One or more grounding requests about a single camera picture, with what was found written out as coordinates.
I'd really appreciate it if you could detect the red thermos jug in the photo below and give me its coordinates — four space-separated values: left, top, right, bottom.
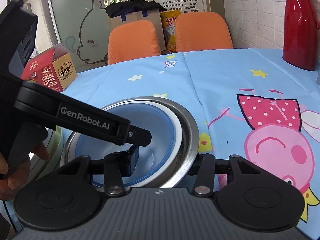
282 0 320 71

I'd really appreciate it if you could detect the black cloth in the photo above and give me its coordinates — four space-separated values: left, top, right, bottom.
105 0 167 18

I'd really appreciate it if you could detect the white ribbed bowl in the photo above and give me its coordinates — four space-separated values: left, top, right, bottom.
140 102 187 180

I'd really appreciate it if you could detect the frosted glass door with cartoon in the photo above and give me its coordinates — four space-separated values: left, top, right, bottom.
47 0 113 73

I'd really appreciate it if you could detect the person's left hand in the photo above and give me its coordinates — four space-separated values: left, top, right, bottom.
0 143 50 201

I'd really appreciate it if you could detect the white plate with floral rim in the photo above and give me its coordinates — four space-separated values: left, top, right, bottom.
29 130 63 180

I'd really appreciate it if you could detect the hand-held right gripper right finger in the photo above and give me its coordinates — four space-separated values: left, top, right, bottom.
189 152 265 196

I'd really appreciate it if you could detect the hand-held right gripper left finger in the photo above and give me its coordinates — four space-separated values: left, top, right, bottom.
54 146 139 196

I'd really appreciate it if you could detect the cardboard box with blue handles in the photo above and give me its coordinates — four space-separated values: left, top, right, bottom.
110 7 162 30

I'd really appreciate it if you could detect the yellow snack packet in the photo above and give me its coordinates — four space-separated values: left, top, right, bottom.
160 11 179 52

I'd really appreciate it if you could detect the blue translucent bowl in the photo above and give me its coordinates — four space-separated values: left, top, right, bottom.
75 106 175 187

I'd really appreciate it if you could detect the green plate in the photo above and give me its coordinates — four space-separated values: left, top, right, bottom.
51 127 66 160

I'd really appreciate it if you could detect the red cracker box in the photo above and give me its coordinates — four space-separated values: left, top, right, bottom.
20 42 78 93

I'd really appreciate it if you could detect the orange chair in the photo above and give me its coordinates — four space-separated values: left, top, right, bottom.
108 20 162 65
175 12 234 53

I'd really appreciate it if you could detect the stainless steel bowl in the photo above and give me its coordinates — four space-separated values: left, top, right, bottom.
61 96 200 188

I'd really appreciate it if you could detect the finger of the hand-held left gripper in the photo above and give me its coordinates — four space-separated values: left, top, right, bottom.
124 126 152 147

